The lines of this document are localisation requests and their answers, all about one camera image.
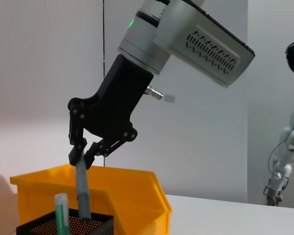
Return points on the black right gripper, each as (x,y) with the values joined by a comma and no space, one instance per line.
(115,102)

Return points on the grey glitter pen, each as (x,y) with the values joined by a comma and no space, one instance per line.
(83,191)

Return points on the green utility knife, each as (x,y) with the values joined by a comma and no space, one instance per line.
(62,213)

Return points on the black mesh pen holder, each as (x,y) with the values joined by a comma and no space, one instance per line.
(103,224)

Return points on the yellow plastic bin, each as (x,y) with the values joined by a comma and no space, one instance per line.
(137,195)

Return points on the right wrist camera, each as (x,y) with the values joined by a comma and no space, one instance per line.
(205,41)

